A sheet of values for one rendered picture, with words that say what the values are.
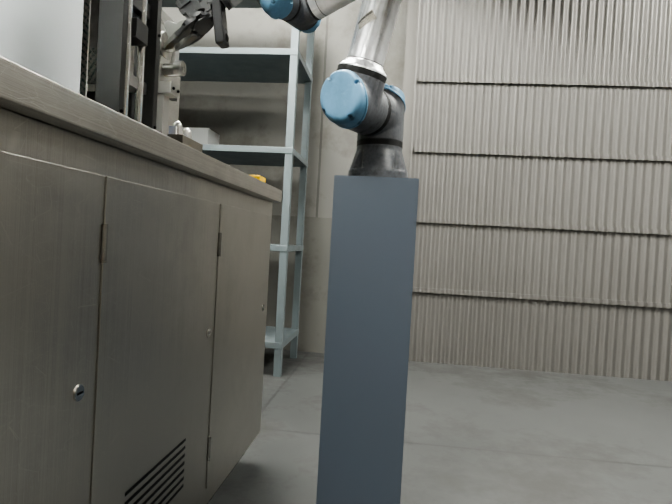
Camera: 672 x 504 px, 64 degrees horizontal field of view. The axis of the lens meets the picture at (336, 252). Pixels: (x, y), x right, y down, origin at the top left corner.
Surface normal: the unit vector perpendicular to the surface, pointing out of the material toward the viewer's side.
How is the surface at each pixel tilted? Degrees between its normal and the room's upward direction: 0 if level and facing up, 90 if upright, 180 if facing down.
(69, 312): 90
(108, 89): 90
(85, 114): 90
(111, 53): 90
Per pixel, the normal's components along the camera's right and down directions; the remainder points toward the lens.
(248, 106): -0.11, 0.01
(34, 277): 0.99, 0.06
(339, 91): -0.56, 0.11
